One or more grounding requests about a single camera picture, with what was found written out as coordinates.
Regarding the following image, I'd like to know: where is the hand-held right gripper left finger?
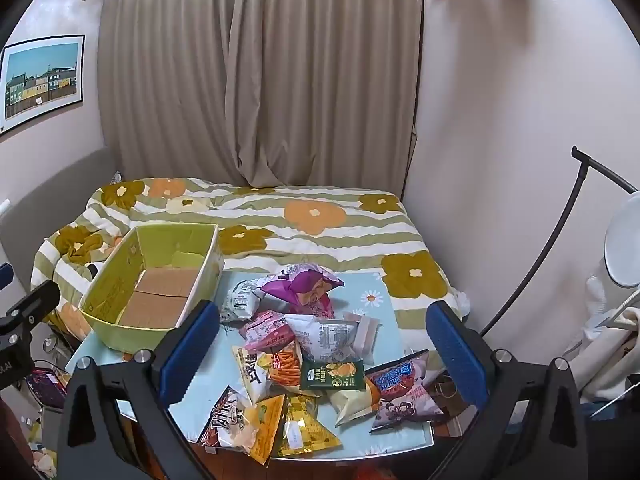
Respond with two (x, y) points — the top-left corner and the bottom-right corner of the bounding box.
(56, 299), (221, 480)

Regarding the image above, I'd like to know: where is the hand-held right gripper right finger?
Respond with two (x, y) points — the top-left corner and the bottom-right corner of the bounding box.
(426, 301), (588, 480)

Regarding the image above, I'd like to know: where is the translucent pink wafer packet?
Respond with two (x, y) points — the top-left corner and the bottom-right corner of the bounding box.
(342, 311), (382, 366)

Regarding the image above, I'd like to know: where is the dark purple box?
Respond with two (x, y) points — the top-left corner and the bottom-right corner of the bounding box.
(25, 367), (68, 408)

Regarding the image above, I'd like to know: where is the light blue daisy tablecloth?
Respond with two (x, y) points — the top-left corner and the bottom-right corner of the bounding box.
(65, 270), (436, 461)

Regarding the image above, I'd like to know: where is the white grey snack packet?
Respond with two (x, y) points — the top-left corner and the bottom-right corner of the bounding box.
(220, 280), (273, 323)

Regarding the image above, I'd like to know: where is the yellow white snack packet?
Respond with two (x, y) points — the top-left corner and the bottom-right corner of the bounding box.
(231, 345), (276, 403)

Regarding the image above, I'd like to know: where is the purple blue snack packet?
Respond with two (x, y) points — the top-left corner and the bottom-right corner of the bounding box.
(367, 350), (446, 433)

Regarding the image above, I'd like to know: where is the light pink snack packet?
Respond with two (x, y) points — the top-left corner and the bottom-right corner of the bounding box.
(239, 310), (288, 341)

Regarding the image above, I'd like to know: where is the bright pink snack packet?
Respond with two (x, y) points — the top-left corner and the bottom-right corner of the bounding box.
(244, 327), (296, 354)

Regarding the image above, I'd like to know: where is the red white snack packet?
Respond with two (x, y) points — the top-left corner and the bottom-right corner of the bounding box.
(197, 385), (251, 448)

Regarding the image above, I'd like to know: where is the orange stick snack packet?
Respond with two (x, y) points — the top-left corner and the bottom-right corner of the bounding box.
(267, 342), (306, 391)

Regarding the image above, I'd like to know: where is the orange yellow snack packet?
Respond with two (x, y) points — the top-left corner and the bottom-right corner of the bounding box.
(240, 394), (286, 465)

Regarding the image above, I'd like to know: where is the pale yellow chip packet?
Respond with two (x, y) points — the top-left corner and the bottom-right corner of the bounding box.
(327, 377), (383, 428)

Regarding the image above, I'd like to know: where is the dark green chip packet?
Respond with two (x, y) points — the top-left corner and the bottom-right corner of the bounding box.
(299, 358), (366, 392)

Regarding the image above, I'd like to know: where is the white black-print snack packet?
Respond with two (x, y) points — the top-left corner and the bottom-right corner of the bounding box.
(285, 315), (361, 366)

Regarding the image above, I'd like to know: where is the yellow checkered triangular packet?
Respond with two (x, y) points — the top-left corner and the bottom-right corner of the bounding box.
(277, 394), (342, 457)

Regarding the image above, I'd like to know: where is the white garment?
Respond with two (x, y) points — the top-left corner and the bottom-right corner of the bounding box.
(565, 272), (640, 401)

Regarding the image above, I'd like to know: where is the floral striped blanket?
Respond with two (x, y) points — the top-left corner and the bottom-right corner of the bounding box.
(31, 177), (471, 356)

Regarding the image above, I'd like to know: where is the white round lamp head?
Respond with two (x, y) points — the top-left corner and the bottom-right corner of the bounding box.
(604, 195), (640, 288)

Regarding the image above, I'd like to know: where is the black curved lamp pole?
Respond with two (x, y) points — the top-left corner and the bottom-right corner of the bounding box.
(480, 146), (640, 338)

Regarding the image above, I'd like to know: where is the beige curtain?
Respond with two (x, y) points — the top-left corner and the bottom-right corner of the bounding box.
(97, 0), (426, 188)

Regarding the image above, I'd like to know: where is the wall poster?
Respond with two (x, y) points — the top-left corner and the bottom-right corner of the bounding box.
(0, 35), (86, 136)

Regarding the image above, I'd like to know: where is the black wall cable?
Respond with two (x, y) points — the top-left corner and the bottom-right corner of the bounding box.
(400, 0), (426, 201)

